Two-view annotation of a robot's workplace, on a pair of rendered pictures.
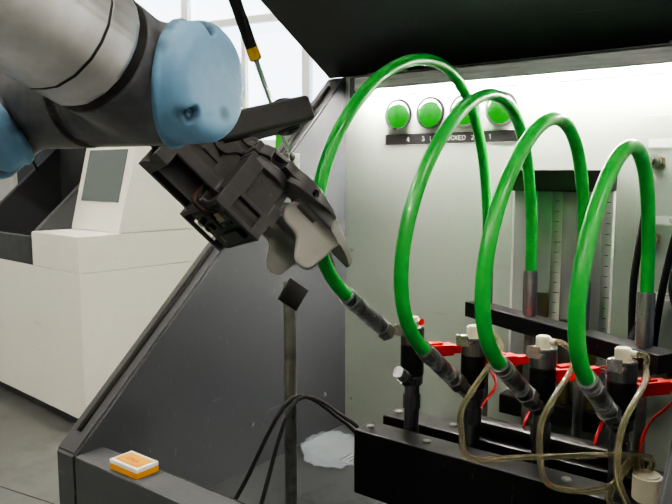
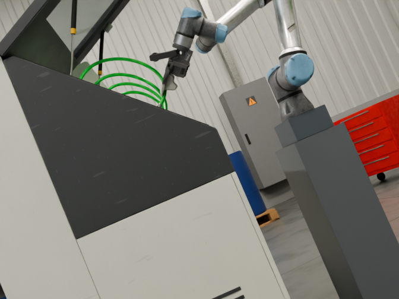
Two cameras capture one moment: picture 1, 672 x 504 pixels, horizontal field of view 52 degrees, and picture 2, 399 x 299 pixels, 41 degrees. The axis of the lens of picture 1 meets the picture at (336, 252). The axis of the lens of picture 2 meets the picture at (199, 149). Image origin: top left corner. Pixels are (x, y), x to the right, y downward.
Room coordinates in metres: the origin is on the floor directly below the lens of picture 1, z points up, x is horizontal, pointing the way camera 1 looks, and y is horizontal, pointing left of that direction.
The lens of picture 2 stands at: (2.08, 1.65, 0.79)
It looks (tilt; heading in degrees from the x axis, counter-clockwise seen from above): 4 degrees up; 228
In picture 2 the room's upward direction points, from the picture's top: 23 degrees counter-clockwise
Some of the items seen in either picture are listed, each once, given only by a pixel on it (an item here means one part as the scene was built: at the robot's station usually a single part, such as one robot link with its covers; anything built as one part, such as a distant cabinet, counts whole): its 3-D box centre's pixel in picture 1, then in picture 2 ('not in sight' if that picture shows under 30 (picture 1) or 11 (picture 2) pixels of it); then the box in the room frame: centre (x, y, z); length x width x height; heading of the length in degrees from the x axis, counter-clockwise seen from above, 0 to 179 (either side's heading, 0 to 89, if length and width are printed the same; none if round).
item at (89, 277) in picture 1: (71, 223); not in sight; (3.93, 1.51, 1.00); 1.30 x 1.09 x 1.99; 48
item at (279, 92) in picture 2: not in sight; (283, 80); (0.22, 0.24, 1.07); 0.13 x 0.12 x 0.14; 63
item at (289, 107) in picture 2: not in sight; (294, 105); (0.22, 0.23, 0.95); 0.15 x 0.15 x 0.10
